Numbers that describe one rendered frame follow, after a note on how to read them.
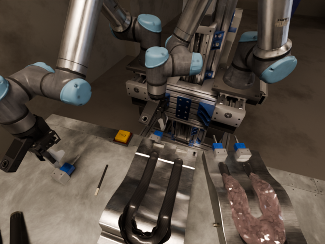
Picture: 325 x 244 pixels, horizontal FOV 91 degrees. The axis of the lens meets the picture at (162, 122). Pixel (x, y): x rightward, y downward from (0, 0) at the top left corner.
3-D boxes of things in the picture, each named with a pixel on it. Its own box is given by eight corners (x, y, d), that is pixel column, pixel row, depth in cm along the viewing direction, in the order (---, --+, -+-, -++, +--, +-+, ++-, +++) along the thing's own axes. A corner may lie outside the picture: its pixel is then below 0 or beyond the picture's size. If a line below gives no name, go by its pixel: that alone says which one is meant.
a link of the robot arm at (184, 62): (195, 44, 59) (166, 45, 58) (206, 58, 52) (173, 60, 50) (191, 64, 65) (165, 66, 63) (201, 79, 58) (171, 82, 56)
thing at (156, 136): (159, 127, 92) (159, 121, 89) (167, 130, 91) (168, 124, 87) (148, 144, 84) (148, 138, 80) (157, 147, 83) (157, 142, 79)
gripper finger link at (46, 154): (59, 161, 58) (40, 145, 52) (55, 164, 57) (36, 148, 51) (51, 159, 60) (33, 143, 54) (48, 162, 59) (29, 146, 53)
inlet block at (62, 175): (77, 156, 79) (72, 150, 75) (85, 160, 78) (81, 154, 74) (55, 180, 71) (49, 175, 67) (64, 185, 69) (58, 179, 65)
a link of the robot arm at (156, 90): (161, 88, 56) (140, 82, 58) (161, 99, 59) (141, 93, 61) (169, 78, 60) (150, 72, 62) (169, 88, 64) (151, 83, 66)
